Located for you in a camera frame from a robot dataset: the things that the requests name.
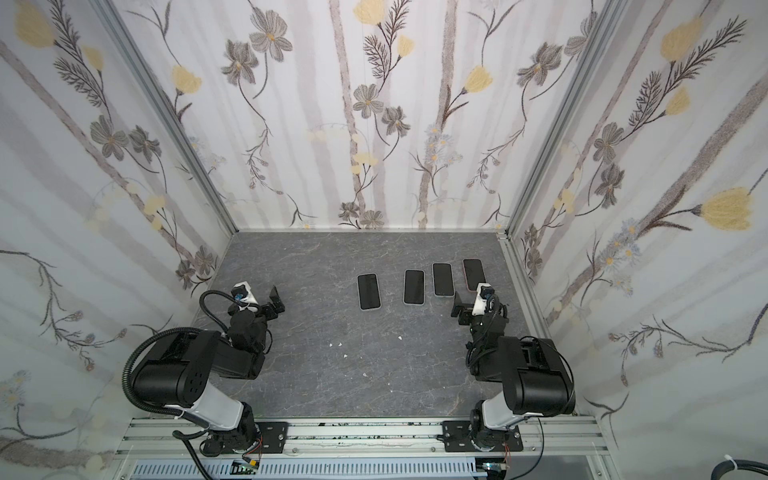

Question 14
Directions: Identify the black corrugated right cable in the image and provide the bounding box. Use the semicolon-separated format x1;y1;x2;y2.
466;296;511;370

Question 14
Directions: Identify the white cable duct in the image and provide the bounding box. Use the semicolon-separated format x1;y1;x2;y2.
128;458;490;480

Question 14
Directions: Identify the black corrugated left cable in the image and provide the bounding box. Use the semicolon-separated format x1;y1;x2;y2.
121;289;241;421

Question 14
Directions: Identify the pink phone case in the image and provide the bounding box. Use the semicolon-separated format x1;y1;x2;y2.
461;257;489;293

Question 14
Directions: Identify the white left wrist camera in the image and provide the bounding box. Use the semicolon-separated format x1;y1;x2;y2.
231;281;259;309

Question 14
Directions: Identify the aluminium corner frame post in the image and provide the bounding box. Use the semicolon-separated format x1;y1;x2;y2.
504;0;629;237
89;0;239;236

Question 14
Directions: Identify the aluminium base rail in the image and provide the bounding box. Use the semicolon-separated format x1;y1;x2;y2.
116;418;607;460

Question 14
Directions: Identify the blue-edged phone handled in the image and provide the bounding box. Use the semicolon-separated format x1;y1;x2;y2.
463;259;487;290

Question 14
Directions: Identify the black corrugated cable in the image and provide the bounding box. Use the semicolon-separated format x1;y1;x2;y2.
466;296;511;370
121;289;241;421

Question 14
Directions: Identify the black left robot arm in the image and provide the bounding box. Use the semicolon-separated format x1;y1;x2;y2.
121;282;285;433

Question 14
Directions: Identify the aluminium corner frame post right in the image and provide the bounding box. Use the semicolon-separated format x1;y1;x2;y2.
504;0;629;237

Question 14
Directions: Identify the light blue phone face down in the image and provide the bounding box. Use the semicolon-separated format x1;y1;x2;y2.
431;262;457;299

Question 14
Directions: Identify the aluminium corner frame post left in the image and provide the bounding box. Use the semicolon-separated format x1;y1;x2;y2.
89;0;239;236

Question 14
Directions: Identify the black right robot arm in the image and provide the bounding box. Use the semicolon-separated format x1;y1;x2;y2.
451;284;575;445

